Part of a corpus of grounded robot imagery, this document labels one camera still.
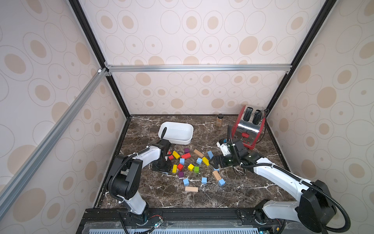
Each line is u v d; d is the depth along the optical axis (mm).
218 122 1091
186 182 833
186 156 964
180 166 896
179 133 1089
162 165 781
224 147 760
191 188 818
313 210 400
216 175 860
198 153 972
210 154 967
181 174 879
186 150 996
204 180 836
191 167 893
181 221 729
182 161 921
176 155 967
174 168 899
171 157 949
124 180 460
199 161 919
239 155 635
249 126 909
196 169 877
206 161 910
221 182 833
